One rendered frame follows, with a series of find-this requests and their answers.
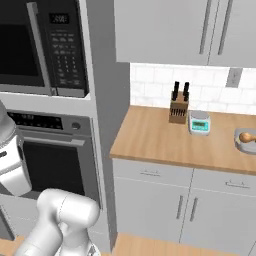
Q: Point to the black built-in microwave oven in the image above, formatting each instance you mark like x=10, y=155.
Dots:
x=20, y=43

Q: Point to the white kitchen scale teal display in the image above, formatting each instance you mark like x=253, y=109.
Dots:
x=199, y=124

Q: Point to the grey base cupboard door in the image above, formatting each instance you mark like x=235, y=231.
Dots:
x=223, y=226
x=146, y=210

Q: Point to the grey wall cupboard door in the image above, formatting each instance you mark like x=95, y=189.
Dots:
x=241, y=33
x=160, y=30

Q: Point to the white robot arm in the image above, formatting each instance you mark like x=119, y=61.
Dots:
x=63, y=213

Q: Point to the round grey oven knob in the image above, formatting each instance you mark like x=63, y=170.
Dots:
x=76, y=125

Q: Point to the wooden knife block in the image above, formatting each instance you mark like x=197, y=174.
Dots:
x=178, y=111

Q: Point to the grey tall appliance cabinet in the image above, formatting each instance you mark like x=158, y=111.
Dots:
x=108, y=100

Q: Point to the brown chicken drumstick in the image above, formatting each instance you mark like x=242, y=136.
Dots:
x=247, y=137

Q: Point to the grey meat container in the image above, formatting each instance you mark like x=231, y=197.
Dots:
x=245, y=146

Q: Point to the steel built-in oven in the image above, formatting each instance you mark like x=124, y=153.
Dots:
x=56, y=166

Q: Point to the grey drawer front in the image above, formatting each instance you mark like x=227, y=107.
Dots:
x=213, y=181
x=166, y=173

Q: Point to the grey wall socket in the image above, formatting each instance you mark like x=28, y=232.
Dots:
x=233, y=77

